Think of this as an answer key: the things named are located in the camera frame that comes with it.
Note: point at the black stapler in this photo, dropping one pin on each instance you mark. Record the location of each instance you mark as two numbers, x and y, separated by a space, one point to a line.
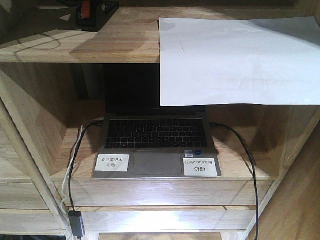
92 15

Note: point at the grey usb adapter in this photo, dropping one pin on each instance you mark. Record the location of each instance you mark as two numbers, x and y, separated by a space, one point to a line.
76 223

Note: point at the white paper sheet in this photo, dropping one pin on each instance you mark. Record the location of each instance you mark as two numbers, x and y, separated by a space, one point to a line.
257 61

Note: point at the wooden shelf unit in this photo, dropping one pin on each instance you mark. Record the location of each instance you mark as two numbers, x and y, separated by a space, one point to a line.
40 113

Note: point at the grey Huawei laptop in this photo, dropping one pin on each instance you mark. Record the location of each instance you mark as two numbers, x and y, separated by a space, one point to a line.
142 139

